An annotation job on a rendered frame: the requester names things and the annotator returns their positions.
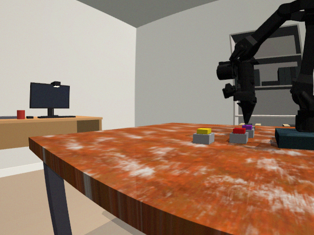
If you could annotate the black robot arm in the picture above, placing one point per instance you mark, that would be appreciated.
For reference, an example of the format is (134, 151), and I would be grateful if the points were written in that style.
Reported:
(245, 49)

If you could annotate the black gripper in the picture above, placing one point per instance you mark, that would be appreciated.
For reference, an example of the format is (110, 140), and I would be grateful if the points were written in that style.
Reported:
(246, 96)

